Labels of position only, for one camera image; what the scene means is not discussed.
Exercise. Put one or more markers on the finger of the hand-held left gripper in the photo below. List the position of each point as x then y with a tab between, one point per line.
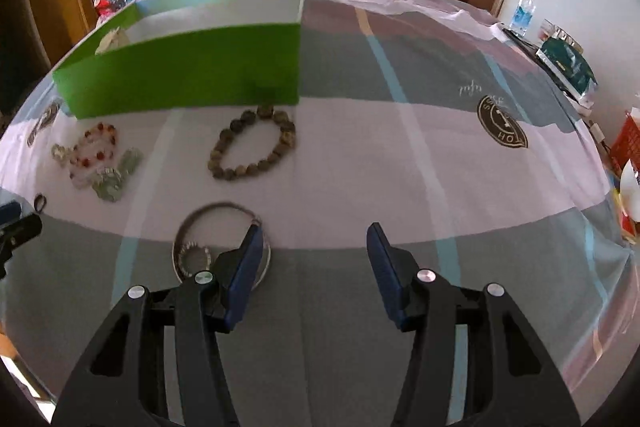
22	229
9	211

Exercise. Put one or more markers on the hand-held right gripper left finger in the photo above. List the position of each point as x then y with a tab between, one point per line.
247	267

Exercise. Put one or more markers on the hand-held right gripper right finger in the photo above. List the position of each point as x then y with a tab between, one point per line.
387	277

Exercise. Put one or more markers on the silver bangle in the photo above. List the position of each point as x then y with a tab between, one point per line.
210	206

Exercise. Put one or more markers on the green cardboard box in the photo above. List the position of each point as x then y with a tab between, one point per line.
200	67

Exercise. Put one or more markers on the clear glass pendant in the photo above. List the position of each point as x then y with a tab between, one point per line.
60	154

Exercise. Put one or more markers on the green jade pendant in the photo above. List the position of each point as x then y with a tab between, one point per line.
131	163
107	186

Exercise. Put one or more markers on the pale stone pendant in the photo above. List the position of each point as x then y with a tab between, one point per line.
112	41

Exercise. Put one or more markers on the white container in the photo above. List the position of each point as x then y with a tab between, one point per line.
631	187

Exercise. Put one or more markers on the red plastic basket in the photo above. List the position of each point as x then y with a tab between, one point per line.
627	139

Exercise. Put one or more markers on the clear plastic water bottle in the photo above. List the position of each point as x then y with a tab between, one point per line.
524	14

